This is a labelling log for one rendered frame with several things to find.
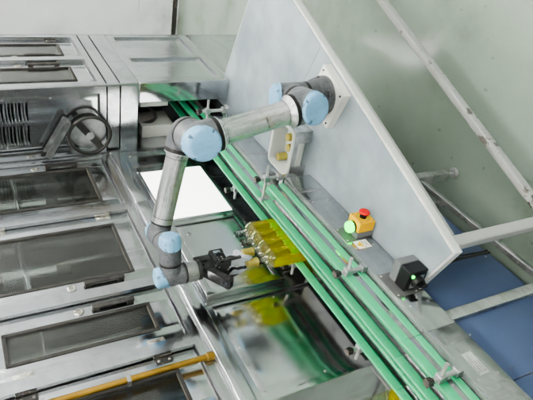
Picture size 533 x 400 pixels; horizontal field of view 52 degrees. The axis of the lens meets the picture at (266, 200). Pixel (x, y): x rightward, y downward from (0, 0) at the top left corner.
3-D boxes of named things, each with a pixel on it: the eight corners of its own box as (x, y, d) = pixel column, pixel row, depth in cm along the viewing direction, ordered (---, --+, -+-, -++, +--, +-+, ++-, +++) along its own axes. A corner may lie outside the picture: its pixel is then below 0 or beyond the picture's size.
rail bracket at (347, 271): (362, 266, 189) (330, 274, 183) (367, 249, 185) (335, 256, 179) (368, 273, 187) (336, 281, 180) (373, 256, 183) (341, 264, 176)
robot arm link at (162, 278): (158, 272, 183) (159, 294, 186) (189, 266, 188) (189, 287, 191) (151, 262, 189) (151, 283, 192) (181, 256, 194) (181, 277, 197)
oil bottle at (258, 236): (293, 233, 227) (247, 242, 217) (296, 222, 224) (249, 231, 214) (300, 241, 223) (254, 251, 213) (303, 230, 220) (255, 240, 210)
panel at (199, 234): (201, 168, 282) (136, 176, 267) (201, 163, 281) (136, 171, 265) (284, 282, 219) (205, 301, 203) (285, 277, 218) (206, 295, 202)
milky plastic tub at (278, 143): (283, 156, 251) (266, 159, 247) (292, 112, 239) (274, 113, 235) (302, 176, 239) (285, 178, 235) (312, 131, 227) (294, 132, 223)
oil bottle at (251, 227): (286, 225, 231) (241, 233, 221) (289, 214, 228) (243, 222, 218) (293, 233, 227) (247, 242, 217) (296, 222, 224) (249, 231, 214)
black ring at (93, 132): (109, 148, 280) (66, 152, 270) (109, 110, 268) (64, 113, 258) (112, 153, 276) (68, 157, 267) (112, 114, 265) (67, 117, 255)
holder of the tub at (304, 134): (281, 167, 254) (267, 168, 251) (293, 113, 239) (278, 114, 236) (301, 186, 242) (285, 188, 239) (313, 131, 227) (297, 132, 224)
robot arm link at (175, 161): (165, 107, 187) (136, 238, 199) (176, 114, 179) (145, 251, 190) (196, 113, 194) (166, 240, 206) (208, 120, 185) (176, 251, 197)
